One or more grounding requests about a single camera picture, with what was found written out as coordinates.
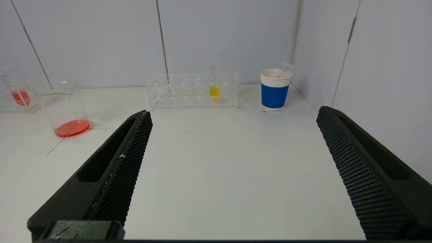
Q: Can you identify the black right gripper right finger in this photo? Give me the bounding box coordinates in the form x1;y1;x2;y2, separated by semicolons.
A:
316;106;432;241

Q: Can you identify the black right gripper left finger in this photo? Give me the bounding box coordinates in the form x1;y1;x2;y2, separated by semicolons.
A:
28;110;153;241

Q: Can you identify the clear graduated plastic test tube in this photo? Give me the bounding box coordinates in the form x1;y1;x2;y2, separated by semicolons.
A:
276;62;294;79

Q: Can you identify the clear glass beaker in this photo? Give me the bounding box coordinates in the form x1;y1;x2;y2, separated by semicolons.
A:
36;82;91;137

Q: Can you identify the clear acrylic test tube rack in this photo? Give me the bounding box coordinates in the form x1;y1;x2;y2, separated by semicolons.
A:
147;73;239;110
0;77;43;113

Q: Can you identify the test tube with red pigment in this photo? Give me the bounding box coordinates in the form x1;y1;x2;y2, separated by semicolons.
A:
2;75;31;108

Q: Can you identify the test tube with yellow pigment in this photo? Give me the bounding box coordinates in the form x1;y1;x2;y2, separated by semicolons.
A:
209;65;220;103

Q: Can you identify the blue white paper cup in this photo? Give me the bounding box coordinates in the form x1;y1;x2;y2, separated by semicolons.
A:
260;69;293;111

